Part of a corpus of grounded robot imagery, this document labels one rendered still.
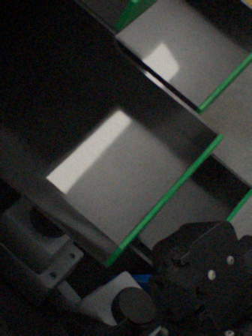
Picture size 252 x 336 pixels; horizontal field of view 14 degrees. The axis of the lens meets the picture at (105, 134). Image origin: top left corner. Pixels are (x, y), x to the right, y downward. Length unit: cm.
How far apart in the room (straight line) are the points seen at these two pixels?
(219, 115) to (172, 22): 230
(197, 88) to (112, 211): 15
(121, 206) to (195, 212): 25
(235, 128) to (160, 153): 235
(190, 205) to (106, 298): 20
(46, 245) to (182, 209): 20
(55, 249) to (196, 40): 20
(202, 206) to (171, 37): 18
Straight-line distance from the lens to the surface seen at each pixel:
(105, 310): 69
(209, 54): 77
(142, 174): 65
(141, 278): 72
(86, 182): 63
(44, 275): 72
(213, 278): 62
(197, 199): 88
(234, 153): 292
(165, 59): 75
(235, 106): 311
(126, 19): 50
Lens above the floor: 177
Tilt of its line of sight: 37 degrees down
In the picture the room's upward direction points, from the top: 2 degrees clockwise
